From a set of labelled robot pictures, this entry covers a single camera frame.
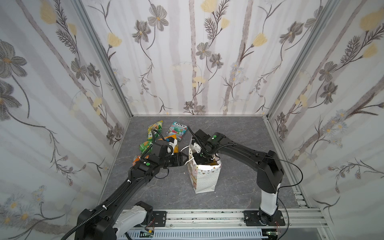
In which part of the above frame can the patterned white paper bag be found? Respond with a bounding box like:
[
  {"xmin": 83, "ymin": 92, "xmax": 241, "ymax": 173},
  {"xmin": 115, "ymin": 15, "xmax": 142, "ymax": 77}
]
[{"xmin": 184, "ymin": 139, "xmax": 222, "ymax": 194}]

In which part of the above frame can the teal Fox's candy bag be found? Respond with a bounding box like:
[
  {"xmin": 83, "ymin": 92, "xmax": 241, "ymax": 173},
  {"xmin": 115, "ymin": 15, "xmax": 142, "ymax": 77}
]
[{"xmin": 167, "ymin": 122, "xmax": 188, "ymax": 141}]

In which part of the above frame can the green corn chips bag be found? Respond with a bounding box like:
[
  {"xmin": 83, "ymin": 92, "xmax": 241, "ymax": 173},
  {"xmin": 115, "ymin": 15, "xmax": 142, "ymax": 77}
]
[{"xmin": 139, "ymin": 141, "xmax": 152, "ymax": 153}]

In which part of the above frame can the green yellow Fox's candy bag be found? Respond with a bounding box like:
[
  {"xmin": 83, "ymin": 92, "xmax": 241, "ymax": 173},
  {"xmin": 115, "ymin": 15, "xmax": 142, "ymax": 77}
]
[{"xmin": 147, "ymin": 121, "xmax": 163, "ymax": 141}]

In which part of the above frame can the orange rainbow candy packet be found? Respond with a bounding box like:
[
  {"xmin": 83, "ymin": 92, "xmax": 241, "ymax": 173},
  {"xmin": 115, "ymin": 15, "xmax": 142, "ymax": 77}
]
[{"xmin": 133, "ymin": 156, "xmax": 141, "ymax": 166}]

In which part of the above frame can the orange snack packet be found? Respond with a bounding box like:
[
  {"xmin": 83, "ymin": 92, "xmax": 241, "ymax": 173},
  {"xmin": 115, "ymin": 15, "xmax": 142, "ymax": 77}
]
[{"xmin": 165, "ymin": 135, "xmax": 179, "ymax": 154}]

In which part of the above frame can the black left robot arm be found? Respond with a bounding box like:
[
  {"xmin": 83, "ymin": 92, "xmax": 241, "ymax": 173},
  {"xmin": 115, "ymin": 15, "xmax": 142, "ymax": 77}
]
[{"xmin": 62, "ymin": 138, "xmax": 188, "ymax": 240}]

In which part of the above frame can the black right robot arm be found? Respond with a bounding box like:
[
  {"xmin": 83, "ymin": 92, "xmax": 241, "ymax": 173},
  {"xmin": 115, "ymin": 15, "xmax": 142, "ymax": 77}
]
[{"xmin": 190, "ymin": 130, "xmax": 285, "ymax": 226}]

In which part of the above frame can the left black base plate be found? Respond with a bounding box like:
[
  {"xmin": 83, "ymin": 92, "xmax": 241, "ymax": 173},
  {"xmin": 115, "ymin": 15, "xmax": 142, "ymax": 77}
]
[{"xmin": 148, "ymin": 211, "xmax": 167, "ymax": 228}]

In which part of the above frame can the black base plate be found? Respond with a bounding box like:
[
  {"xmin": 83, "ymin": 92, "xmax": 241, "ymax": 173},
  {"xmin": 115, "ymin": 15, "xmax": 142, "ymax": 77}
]
[
  {"xmin": 148, "ymin": 211, "xmax": 167, "ymax": 228},
  {"xmin": 243, "ymin": 210, "xmax": 286, "ymax": 227}
]

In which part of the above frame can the aluminium mounting rail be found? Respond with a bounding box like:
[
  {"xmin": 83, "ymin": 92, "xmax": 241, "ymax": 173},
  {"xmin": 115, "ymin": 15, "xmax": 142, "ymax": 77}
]
[{"xmin": 149, "ymin": 208, "xmax": 329, "ymax": 230}]

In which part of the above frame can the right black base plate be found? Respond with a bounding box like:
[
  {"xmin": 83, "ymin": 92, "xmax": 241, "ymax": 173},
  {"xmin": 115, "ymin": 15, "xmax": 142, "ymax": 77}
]
[{"xmin": 243, "ymin": 210, "xmax": 286, "ymax": 227}]

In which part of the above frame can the white slotted cable duct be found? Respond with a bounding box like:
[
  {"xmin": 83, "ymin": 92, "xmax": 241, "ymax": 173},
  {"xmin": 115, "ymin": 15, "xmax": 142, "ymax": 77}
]
[{"xmin": 127, "ymin": 229, "xmax": 268, "ymax": 240}]

